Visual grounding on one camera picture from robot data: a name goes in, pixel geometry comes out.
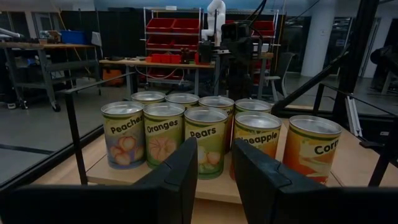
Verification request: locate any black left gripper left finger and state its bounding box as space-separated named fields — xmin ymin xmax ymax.
xmin=133 ymin=137 xmax=199 ymax=224

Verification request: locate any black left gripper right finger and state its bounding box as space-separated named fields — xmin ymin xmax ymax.
xmin=231 ymin=139 xmax=326 ymax=224

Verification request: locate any corn label can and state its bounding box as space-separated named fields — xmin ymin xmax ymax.
xmin=282 ymin=114 xmax=343 ymax=186

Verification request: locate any peaches label can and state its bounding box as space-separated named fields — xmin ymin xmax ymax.
xmin=100 ymin=101 xmax=146 ymax=170

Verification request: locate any black tabletop device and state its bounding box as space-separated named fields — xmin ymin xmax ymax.
xmin=198 ymin=40 xmax=214 ymax=65

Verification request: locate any large red storage bin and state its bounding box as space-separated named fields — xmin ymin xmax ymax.
xmin=252 ymin=20 xmax=276 ymax=37
xmin=146 ymin=34 xmax=175 ymax=49
xmin=172 ymin=17 xmax=200 ymax=34
xmin=172 ymin=35 xmax=200 ymax=50
xmin=146 ymin=17 xmax=176 ymax=34

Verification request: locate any grey chair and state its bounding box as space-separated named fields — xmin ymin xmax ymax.
xmin=266 ymin=51 xmax=296 ymax=102

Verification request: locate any white round pillar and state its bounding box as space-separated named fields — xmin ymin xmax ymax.
xmin=300 ymin=12 xmax=335 ymax=78

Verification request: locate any wooden top workbench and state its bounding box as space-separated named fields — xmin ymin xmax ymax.
xmin=99 ymin=57 xmax=216 ymax=96

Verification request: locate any orange box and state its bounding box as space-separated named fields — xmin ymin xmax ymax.
xmin=102 ymin=68 xmax=124 ymax=87

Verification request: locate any black office chair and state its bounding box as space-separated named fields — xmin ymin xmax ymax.
xmin=369 ymin=45 xmax=398 ymax=94

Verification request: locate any blue plastic bin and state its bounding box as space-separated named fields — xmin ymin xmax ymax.
xmin=60 ymin=29 xmax=90 ymax=45

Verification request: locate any grey metal workbench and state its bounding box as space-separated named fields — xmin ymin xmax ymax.
xmin=0 ymin=42 xmax=102 ymax=112

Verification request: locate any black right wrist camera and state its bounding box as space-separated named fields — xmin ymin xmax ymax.
xmin=221 ymin=21 xmax=250 ymax=41

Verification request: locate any white metal bracket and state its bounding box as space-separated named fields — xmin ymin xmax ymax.
xmin=345 ymin=95 xmax=363 ymax=138

